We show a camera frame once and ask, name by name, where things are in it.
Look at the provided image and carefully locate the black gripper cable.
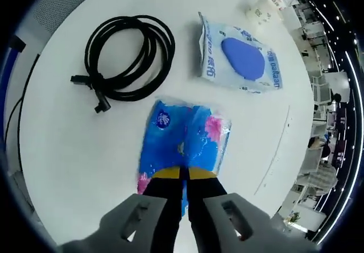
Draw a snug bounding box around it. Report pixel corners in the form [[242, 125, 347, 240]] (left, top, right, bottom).
[[3, 53, 41, 177]]

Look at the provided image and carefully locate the white paper cup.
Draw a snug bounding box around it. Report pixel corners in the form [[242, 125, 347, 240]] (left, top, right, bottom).
[[245, 0, 282, 28]]

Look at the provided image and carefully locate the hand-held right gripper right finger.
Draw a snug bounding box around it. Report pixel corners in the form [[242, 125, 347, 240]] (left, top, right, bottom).
[[186, 167, 317, 253]]

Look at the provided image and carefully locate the curved ceiling light strip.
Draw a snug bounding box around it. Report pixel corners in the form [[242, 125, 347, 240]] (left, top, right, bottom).
[[342, 51, 362, 237]]

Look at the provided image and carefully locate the grey mesh office chair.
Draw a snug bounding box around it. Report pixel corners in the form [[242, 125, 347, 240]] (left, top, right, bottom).
[[8, 0, 114, 53]]

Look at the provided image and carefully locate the blue flowered tissue pack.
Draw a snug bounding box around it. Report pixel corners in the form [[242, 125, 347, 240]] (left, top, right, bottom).
[[136, 99, 233, 217]]

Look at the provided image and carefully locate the green potted plant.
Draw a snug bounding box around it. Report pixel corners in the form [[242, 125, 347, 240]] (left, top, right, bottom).
[[288, 211, 301, 226]]

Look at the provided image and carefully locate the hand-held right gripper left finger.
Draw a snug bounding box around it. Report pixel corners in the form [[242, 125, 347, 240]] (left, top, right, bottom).
[[58, 167, 185, 253]]

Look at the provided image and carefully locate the white tabletop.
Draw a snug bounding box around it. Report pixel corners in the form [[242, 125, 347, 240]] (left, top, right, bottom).
[[16, 0, 317, 253]]

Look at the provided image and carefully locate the wet wipes pack blue lid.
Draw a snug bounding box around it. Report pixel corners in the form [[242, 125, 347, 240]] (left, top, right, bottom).
[[197, 11, 286, 95]]

